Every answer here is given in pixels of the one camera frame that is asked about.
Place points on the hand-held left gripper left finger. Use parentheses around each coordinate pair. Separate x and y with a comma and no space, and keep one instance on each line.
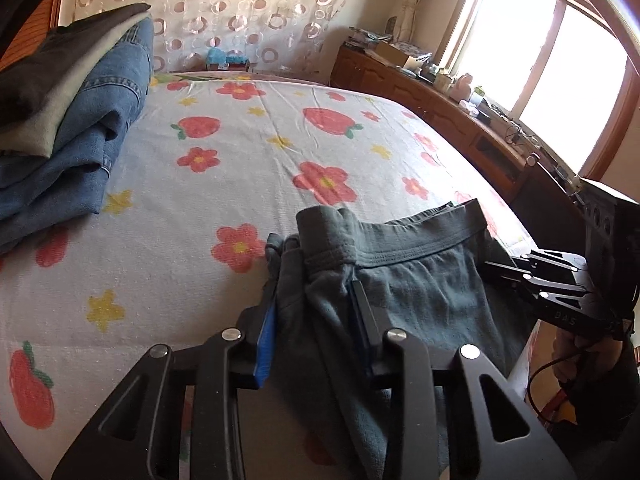
(267,330)

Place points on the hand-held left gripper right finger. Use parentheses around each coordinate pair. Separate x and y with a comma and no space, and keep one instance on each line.
(367,320)

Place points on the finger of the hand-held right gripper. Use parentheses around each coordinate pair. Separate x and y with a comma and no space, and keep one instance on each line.
(515,274)
(550,261)

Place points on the blue-grey pants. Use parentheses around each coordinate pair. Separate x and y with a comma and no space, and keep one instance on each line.
(425,300)

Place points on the folded pale grey pants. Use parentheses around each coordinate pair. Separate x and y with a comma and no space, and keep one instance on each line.
(45,125)

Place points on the folded dark grey pants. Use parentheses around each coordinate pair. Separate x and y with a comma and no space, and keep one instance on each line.
(45,70)

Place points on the person's right hand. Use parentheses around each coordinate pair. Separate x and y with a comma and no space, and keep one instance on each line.
(565,360)

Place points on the dark panel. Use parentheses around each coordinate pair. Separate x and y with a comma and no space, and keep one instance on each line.
(545,205)

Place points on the white floral bed sheet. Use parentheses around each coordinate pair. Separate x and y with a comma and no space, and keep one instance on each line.
(200,200)

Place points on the person's dark clothing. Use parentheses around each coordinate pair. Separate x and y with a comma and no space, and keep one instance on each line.
(600,420)

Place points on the wooden side cabinet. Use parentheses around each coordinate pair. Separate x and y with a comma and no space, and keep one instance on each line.
(430,105)

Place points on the window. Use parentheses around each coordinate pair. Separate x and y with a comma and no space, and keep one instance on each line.
(525,60)

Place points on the cardboard box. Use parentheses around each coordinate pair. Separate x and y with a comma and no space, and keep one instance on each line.
(395,54)

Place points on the pink floral blanket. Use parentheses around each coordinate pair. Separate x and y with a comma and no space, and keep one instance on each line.
(210,75)

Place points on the stack of folded clothes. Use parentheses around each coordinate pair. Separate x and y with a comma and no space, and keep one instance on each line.
(100,125)

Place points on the small colourful box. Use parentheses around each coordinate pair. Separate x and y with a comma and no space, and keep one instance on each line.
(235,65)

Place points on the blue plastic bag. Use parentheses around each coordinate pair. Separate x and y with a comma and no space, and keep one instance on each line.
(217,55)

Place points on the heap of assorted packets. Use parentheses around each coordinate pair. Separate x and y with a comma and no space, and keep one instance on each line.
(365,37)

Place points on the white lace window curtain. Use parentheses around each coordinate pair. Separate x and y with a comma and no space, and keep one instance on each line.
(425,5)

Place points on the sheer curtain with circles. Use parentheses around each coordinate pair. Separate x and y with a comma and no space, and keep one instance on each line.
(225,10)

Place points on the wooden slatted wardrobe door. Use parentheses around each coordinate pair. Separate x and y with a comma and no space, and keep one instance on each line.
(56,7)

